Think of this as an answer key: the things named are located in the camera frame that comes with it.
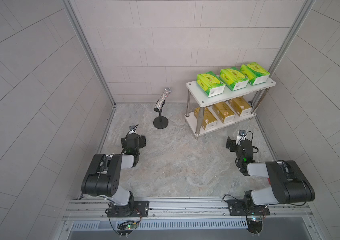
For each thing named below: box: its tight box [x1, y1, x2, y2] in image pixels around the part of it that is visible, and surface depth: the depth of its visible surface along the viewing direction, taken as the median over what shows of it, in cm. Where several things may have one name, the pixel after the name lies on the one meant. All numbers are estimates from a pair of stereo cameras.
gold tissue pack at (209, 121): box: [193, 107, 218, 131], surface depth 93 cm
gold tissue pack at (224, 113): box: [212, 101, 236, 124], surface depth 98 cm
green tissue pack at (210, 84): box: [196, 71, 226, 98], surface depth 75 cm
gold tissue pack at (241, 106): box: [229, 96, 253, 117], surface depth 102 cm
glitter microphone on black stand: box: [153, 87, 172, 129], surface depth 101 cm
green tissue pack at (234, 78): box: [219, 67, 249, 91], surface depth 79 cm
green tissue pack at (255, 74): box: [240, 62, 271, 86], surface depth 81 cm
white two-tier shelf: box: [184, 77, 277, 139], surface depth 92 cm
